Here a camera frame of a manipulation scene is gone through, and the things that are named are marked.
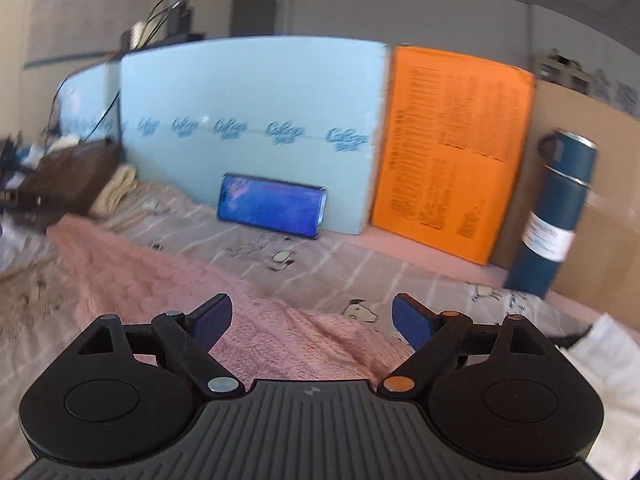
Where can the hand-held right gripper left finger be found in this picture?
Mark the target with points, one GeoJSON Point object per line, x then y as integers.
{"type": "Point", "coordinates": [213, 322]}

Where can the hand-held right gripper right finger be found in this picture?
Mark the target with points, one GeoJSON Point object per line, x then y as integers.
{"type": "Point", "coordinates": [412, 322]}

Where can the pink knitted sweater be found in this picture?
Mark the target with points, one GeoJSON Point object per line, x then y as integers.
{"type": "Point", "coordinates": [165, 280]}

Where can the white t-shirt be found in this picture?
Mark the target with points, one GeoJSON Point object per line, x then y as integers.
{"type": "Point", "coordinates": [610, 385]}

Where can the pink mattress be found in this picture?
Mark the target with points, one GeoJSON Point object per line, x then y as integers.
{"type": "Point", "coordinates": [440, 263]}

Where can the printed cartoon bedsheet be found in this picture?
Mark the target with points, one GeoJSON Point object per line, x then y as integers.
{"type": "Point", "coordinates": [350, 272]}

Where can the smartphone with lit screen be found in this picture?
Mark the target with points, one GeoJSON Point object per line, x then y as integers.
{"type": "Point", "coordinates": [272, 205]}

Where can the cream folded cloth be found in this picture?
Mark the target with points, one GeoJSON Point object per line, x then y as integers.
{"type": "Point", "coordinates": [115, 190]}

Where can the orange printed box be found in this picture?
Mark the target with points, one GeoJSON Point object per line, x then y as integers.
{"type": "Point", "coordinates": [450, 160]}

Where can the dark blue vacuum bottle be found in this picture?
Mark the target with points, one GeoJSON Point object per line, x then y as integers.
{"type": "Point", "coordinates": [555, 200]}

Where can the brown bag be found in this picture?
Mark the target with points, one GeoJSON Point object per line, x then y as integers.
{"type": "Point", "coordinates": [70, 175]}

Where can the brown cardboard box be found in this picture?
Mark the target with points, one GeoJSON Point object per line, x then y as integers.
{"type": "Point", "coordinates": [605, 220]}

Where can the large light blue box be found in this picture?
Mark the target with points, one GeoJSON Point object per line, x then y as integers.
{"type": "Point", "coordinates": [250, 90]}

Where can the grey glass-door cabinet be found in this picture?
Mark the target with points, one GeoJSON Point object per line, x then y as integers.
{"type": "Point", "coordinates": [562, 72]}

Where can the wall poster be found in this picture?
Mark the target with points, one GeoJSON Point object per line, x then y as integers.
{"type": "Point", "coordinates": [85, 15]}

